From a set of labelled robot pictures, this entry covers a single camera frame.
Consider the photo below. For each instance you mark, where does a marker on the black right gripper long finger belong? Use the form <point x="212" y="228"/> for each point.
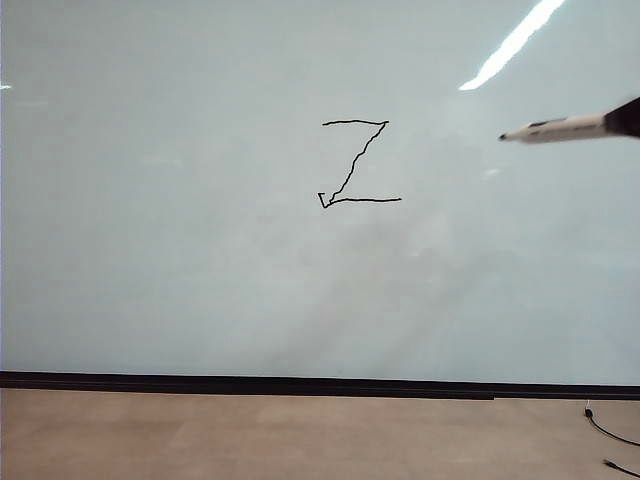
<point x="625" y="120"/>

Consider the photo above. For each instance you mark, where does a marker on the white marker pen black tip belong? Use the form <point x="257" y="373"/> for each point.
<point x="560" y="129"/>

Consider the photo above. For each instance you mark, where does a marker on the white glossy whiteboard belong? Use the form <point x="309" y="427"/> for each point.
<point x="200" y="250"/>

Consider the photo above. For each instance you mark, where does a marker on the black whiteboard pen tray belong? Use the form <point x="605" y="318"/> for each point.
<point x="250" y="392"/>

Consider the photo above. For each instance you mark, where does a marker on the black whiteboard frame rail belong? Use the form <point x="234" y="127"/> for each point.
<point x="550" y="389"/>

